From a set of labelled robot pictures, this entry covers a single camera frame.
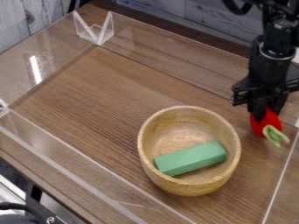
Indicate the red plush tomato green stem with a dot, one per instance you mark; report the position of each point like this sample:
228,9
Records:
269,128

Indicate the wooden bowl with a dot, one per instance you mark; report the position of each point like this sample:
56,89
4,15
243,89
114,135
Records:
176,128

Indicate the clear acrylic corner bracket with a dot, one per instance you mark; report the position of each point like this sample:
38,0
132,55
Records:
98,34

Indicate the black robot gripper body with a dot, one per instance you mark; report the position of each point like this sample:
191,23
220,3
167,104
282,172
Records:
270,77

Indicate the green rectangular block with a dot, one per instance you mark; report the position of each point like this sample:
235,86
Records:
191,159

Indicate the black metal table frame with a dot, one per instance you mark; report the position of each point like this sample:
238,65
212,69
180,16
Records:
50,210

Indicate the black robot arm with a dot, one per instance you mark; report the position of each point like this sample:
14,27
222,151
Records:
279,39

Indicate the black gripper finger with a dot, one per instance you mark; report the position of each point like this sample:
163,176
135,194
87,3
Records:
279,102
257,107

